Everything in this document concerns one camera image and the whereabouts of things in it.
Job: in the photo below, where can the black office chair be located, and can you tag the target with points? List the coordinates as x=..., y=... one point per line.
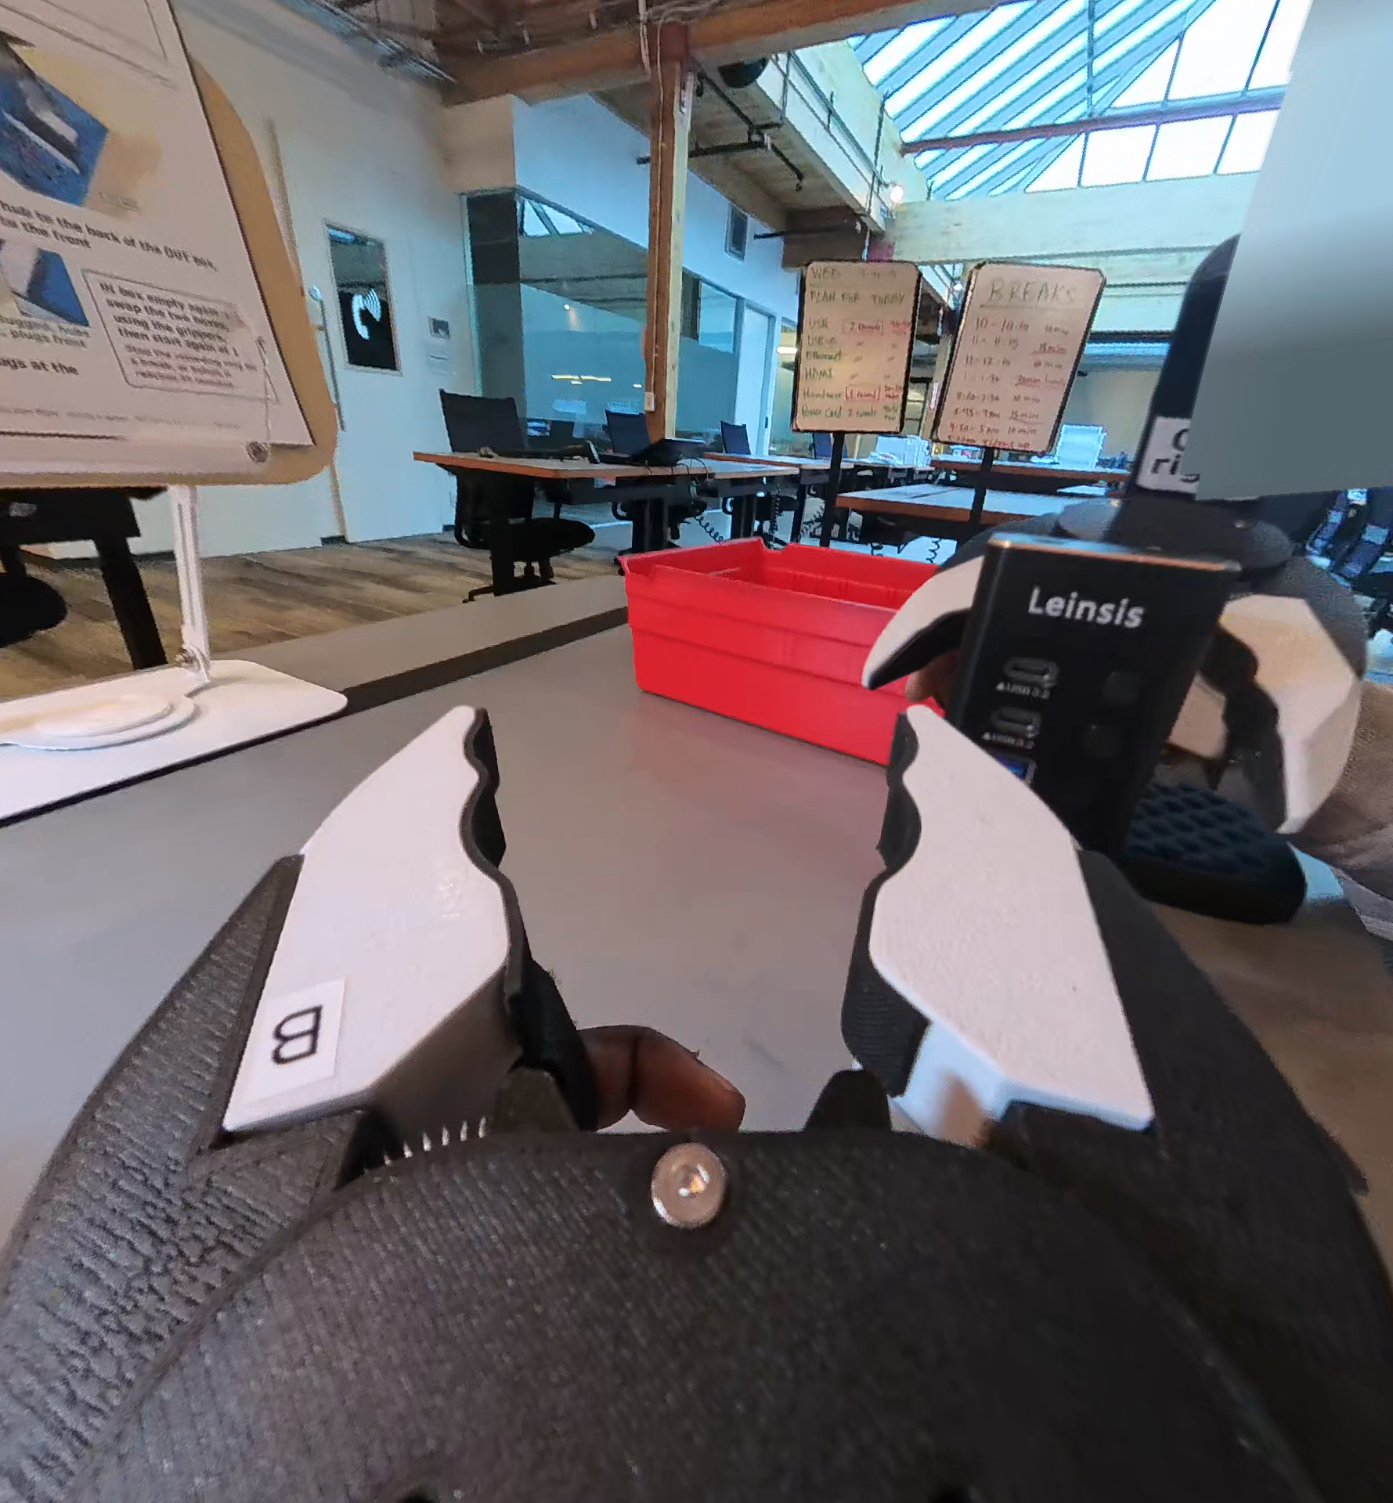
x=496, y=469

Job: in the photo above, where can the red plastic bin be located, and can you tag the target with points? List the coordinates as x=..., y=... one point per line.
x=742, y=657

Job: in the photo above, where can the white instruction sign stand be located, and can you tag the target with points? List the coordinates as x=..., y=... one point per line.
x=284, y=292

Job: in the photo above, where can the glass skylight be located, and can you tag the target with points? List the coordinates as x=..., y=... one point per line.
x=1072, y=82

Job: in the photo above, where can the printed instruction sheet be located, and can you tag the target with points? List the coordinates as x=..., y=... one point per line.
x=86, y=292

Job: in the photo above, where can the black frame desk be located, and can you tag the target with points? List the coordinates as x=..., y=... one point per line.
x=97, y=528

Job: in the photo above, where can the handwritten whiteboard on stand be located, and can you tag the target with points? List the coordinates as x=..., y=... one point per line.
x=1013, y=351
x=854, y=346

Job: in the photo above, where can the black multi-port usb hub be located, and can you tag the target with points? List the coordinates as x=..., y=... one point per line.
x=1072, y=657

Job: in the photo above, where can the person's right forearm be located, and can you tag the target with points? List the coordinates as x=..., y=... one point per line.
x=1388, y=798

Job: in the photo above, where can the wooden support column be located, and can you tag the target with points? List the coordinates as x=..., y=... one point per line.
x=666, y=235

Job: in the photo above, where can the black wall poster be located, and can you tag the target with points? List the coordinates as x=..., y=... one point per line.
x=364, y=299

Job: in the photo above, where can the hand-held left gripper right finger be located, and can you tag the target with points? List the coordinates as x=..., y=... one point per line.
x=989, y=916

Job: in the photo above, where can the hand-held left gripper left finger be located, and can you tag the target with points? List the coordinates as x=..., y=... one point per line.
x=391, y=892

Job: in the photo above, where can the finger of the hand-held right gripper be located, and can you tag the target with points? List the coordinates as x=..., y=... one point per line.
x=1294, y=692
x=925, y=615

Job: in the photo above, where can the long wooden office desk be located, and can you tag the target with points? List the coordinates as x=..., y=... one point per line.
x=555, y=466

